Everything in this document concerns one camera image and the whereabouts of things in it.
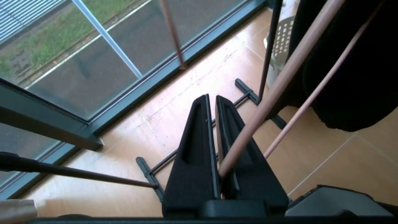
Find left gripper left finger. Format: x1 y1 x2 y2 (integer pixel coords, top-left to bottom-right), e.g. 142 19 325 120
161 94 221 218

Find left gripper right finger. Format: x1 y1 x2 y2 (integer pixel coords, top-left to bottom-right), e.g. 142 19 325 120
215 95 289 218

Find pink clothes hanger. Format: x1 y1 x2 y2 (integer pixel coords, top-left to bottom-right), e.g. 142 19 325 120
218 0 386 179
159 0 188 71

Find black shorts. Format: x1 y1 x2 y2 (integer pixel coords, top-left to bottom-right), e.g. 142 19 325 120
266 0 398 133

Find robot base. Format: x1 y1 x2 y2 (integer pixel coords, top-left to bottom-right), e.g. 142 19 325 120
284 184 398 218

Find black clothes rack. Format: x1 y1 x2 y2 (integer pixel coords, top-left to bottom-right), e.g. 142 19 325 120
0 0 287 203

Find white laundry basket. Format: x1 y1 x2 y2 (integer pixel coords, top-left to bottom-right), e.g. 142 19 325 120
263 15 295 90

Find beige curtain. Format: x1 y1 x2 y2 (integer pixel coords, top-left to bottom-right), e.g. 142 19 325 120
0 198 39 224

